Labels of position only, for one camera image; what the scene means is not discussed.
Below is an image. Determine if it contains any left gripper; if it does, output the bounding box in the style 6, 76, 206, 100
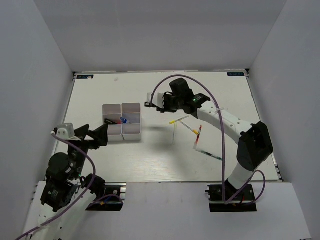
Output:
69, 122, 109, 178

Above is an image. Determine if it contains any pink highlighter marker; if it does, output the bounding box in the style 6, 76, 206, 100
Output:
104, 118, 122, 125

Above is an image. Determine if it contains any white pen vertical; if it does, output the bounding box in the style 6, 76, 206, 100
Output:
172, 122, 177, 145

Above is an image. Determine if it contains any blue cap glue bottle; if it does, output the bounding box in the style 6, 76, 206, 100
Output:
120, 116, 131, 124

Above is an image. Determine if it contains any white pen orange tip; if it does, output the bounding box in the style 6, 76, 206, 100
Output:
180, 120, 199, 135

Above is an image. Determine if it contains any red pen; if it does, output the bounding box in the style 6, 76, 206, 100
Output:
195, 125, 202, 145

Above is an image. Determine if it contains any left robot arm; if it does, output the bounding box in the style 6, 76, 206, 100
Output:
32, 123, 108, 240

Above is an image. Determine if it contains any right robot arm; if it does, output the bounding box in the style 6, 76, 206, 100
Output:
145, 74, 274, 204

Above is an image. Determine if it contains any white pen yellow band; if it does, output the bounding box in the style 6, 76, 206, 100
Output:
169, 115, 189, 125

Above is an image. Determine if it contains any right white organizer tray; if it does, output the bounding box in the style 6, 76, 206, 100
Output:
121, 103, 142, 141

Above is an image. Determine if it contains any left blue table label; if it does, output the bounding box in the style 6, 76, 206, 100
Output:
76, 74, 94, 79

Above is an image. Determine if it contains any blue table label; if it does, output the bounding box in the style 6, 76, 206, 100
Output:
76, 74, 94, 79
227, 72, 245, 77

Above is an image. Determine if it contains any right blue table label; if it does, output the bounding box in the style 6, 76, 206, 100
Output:
227, 72, 245, 77

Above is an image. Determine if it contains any green ink pen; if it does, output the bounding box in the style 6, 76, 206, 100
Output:
193, 142, 223, 161

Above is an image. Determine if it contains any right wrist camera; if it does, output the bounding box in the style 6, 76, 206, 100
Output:
144, 92, 164, 109

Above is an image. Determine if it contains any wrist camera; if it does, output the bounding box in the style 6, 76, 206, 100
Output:
53, 123, 76, 140
144, 92, 164, 109

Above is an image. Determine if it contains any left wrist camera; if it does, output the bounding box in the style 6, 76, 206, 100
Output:
53, 123, 76, 140

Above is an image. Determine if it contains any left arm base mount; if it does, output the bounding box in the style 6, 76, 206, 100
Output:
86, 183, 127, 212

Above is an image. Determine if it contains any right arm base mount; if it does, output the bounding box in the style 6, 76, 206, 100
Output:
205, 184, 257, 213

